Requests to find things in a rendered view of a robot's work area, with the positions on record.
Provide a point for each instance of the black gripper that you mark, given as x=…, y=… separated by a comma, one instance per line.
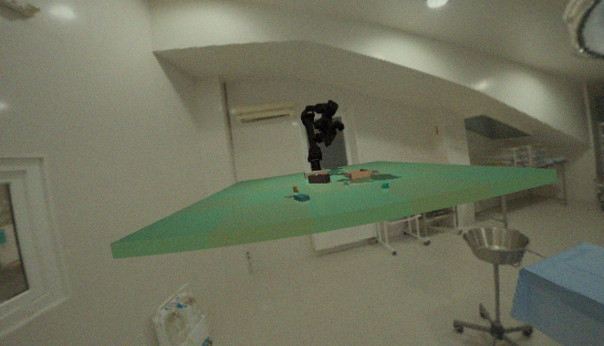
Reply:
x=329, y=131

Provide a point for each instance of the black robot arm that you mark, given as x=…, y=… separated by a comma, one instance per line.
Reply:
x=328, y=110

